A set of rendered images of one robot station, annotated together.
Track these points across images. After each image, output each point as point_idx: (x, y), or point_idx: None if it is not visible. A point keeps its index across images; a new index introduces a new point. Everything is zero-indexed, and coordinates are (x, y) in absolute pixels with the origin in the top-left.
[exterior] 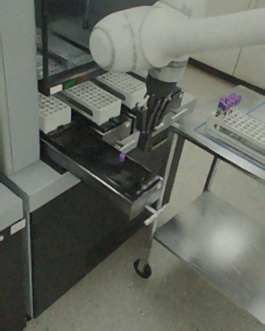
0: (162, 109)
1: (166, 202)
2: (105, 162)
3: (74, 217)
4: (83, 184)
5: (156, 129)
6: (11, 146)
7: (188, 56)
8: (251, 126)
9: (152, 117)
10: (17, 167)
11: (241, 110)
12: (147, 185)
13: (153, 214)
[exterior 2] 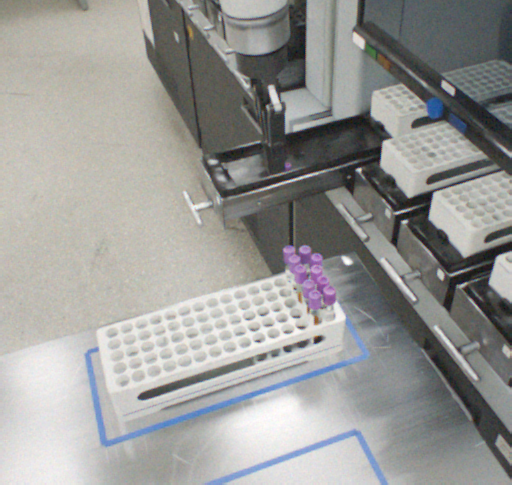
0: (259, 107)
1: (202, 222)
2: (288, 157)
3: (325, 249)
4: (334, 214)
5: (263, 143)
6: (335, 76)
7: (222, 5)
8: (242, 321)
9: (259, 110)
10: (336, 114)
11: (377, 430)
12: (214, 172)
13: (191, 202)
